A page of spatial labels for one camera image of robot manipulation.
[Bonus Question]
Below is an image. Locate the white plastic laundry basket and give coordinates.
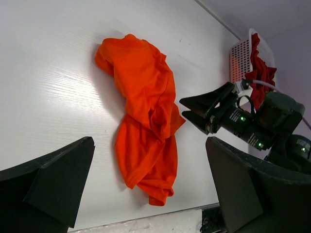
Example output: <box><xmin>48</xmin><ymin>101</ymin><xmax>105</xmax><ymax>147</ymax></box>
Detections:
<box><xmin>229</xmin><ymin>28</ymin><xmax>275</xmax><ymax>83</ymax></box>

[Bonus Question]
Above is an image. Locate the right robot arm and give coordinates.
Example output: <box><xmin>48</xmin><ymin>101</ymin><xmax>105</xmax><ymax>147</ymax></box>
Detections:
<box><xmin>180</xmin><ymin>82</ymin><xmax>311</xmax><ymax>174</ymax></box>

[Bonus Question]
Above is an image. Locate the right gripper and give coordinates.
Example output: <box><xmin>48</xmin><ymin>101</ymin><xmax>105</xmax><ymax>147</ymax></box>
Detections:
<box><xmin>179</xmin><ymin>82</ymin><xmax>255</xmax><ymax>136</ymax></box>

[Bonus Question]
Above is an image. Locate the dark red t-shirt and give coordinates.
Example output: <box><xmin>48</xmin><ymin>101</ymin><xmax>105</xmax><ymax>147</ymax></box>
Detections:
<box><xmin>245</xmin><ymin>33</ymin><xmax>276</xmax><ymax>110</ymax></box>

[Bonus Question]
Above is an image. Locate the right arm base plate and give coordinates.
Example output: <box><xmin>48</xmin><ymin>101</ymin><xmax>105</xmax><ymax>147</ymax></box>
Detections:
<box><xmin>200</xmin><ymin>206</ymin><xmax>227</xmax><ymax>233</ymax></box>

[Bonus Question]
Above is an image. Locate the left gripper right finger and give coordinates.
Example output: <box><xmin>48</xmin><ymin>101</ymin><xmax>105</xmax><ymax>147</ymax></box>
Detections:
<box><xmin>206</xmin><ymin>137</ymin><xmax>311</xmax><ymax>233</ymax></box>

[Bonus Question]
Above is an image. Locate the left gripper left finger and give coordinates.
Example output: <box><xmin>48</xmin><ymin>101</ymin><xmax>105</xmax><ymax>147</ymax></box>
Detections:
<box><xmin>0</xmin><ymin>136</ymin><xmax>95</xmax><ymax>233</ymax></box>

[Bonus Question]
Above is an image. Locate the orange t-shirt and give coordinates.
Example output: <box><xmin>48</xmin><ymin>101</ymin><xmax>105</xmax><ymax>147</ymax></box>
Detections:
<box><xmin>94</xmin><ymin>34</ymin><xmax>185</xmax><ymax>206</ymax></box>

